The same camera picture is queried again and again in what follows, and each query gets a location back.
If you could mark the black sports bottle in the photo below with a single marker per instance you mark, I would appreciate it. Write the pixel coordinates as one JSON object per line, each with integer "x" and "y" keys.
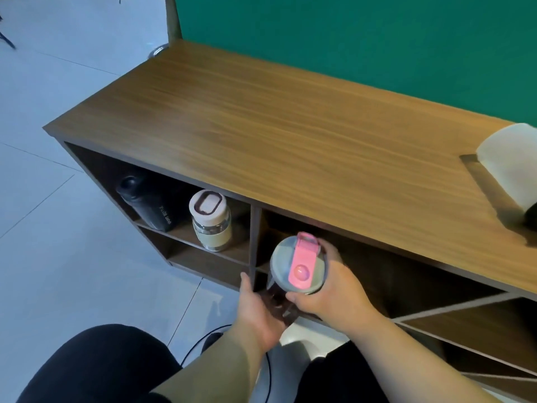
{"x": 147, "y": 204}

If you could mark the person's leg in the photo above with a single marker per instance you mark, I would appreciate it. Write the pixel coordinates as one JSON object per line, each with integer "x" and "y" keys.
{"x": 335, "y": 377}
{"x": 100, "y": 365}

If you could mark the person's right thumb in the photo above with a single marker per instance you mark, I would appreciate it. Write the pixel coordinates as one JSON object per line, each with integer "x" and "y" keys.
{"x": 303, "y": 303}

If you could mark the person's left leg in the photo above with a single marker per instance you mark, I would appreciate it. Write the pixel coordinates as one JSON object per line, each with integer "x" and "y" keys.
{"x": 100, "y": 365}

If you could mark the person's right leg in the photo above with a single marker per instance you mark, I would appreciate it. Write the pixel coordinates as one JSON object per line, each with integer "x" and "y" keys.
{"x": 335, "y": 377}

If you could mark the round metal foot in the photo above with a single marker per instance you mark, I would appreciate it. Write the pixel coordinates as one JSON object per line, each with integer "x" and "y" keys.
{"x": 158, "y": 50}

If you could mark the glass bottle with cream lid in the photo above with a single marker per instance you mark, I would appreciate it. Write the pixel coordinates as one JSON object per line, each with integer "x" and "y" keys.
{"x": 212, "y": 224}

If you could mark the person's right forearm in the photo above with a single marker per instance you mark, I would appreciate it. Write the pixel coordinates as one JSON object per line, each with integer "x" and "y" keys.
{"x": 419, "y": 369}

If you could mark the black roll holder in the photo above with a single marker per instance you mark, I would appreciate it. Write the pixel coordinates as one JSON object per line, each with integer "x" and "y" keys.
{"x": 531, "y": 216}

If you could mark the person's left forearm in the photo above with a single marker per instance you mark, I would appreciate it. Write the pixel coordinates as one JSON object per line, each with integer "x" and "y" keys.
{"x": 218, "y": 369}

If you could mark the white stool seat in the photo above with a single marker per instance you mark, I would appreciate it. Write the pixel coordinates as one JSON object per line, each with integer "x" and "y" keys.
{"x": 314, "y": 337}

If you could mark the brown wooden shelf cabinet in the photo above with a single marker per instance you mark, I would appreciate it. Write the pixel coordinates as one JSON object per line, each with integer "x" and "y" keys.
{"x": 302, "y": 134}

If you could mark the wooden post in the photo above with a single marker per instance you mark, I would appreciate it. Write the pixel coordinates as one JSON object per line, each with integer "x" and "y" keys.
{"x": 173, "y": 18}

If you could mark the person's left hand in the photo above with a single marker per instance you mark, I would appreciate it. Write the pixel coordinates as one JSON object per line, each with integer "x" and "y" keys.
{"x": 258, "y": 316}

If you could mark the person's left thumb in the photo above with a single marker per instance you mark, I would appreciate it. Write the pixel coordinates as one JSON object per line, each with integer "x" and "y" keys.
{"x": 247, "y": 285}

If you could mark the bottle with pink flip lid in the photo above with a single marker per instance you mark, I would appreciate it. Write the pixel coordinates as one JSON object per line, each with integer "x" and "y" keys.
{"x": 293, "y": 264}

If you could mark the person's right hand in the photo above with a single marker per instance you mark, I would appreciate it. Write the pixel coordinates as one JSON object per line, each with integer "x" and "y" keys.
{"x": 340, "y": 297}

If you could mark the white paper roll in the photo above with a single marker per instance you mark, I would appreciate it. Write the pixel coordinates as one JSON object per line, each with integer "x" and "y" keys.
{"x": 512, "y": 159}

